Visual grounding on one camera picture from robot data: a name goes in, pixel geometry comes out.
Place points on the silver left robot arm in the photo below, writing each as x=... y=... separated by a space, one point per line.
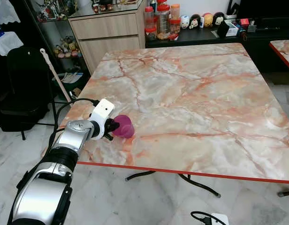
x=43 y=187

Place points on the small black speaker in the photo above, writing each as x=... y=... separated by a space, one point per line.
x=223 y=29

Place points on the yellow round figurine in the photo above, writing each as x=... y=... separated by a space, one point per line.
x=208 y=20

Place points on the purple plastic cup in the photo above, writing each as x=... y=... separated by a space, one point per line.
x=125 y=127

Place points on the black and white figurine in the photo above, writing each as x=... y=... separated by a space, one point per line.
x=194 y=22

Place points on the white box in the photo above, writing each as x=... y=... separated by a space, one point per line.
x=233 y=30

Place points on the glass display shelf with toys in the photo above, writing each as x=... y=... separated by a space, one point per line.
x=64 y=47

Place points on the big red-lid plastic jar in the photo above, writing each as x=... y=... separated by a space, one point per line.
x=163 y=21

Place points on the light wood drawer cabinet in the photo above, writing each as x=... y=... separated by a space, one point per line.
x=109 y=40

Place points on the small red box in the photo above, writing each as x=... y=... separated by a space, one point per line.
x=244 y=22

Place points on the white power adapter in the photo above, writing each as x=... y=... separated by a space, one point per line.
x=220 y=219

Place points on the orange-lid plastic jar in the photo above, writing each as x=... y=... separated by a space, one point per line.
x=175 y=18

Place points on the marble table with red edge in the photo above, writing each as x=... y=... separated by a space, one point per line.
x=286 y=50

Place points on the black television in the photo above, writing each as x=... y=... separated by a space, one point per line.
x=266 y=8

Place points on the small red-lid plastic jar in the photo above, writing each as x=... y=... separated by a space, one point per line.
x=150 y=23

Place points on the black-eared round figurine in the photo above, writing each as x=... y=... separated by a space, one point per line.
x=218 y=18

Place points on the black chair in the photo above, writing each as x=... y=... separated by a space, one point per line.
x=23 y=89

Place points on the white round figurine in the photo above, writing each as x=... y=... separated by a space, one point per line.
x=185 y=22

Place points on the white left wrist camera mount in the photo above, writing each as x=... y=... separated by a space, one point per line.
x=103 y=110

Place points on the large marble folding table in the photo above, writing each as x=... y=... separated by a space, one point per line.
x=191 y=103

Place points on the black low sideboard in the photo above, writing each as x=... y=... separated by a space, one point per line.
x=257 y=47

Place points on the green dustpan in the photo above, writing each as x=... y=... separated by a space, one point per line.
x=72 y=82

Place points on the wooden stick with white tip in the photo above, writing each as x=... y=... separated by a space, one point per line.
x=54 y=72

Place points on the white lace cloth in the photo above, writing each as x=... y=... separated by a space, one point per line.
x=6 y=42

